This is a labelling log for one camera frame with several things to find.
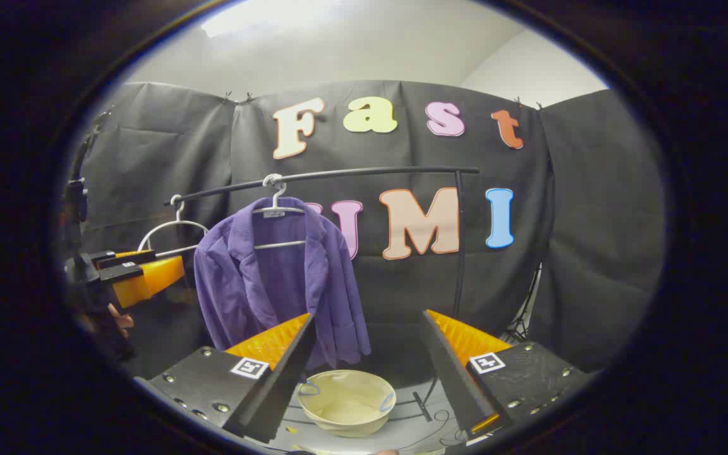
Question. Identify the purple ribbed shirt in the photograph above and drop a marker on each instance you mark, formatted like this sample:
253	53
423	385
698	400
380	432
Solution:
244	278

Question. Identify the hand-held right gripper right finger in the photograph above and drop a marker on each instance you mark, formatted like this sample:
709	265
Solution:
449	373

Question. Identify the white clothes hanger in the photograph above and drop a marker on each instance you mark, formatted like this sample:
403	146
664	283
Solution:
275	244
177	222

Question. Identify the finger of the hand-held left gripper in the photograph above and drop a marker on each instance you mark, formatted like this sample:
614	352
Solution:
121	273
124	257

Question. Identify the beige laundry hamper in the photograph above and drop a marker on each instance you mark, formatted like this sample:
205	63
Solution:
345	404

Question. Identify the black backdrop stand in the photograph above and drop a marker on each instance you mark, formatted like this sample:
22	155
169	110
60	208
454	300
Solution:
519	325

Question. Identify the black clothes rack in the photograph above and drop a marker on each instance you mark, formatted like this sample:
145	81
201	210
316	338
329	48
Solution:
370	172

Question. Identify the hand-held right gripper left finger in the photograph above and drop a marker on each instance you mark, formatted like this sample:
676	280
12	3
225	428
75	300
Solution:
282	385

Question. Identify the black light stand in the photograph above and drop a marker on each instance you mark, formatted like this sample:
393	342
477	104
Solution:
76	196

